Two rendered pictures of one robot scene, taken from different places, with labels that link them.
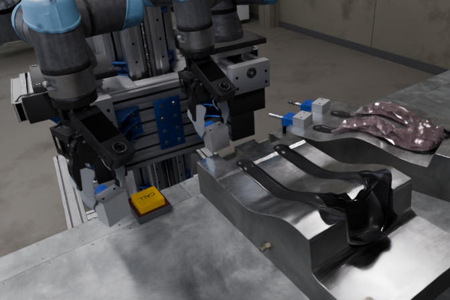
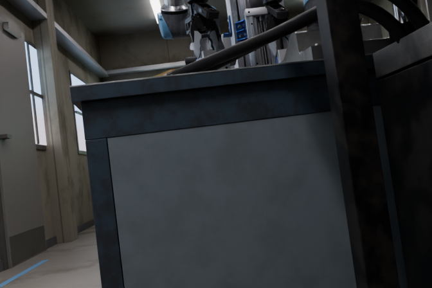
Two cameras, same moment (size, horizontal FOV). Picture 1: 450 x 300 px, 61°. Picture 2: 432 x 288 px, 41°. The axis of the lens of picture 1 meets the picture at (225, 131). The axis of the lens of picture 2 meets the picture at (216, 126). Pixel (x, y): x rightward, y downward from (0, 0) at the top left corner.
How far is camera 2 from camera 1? 1.51 m
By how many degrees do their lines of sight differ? 39
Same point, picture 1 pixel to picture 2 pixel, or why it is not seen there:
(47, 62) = not seen: outside the picture
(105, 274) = not seen: hidden behind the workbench
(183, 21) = not seen: outside the picture
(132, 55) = (254, 59)
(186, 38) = not seen: outside the picture
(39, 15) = not seen: outside the picture
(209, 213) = not seen: hidden behind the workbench
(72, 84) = not seen: outside the picture
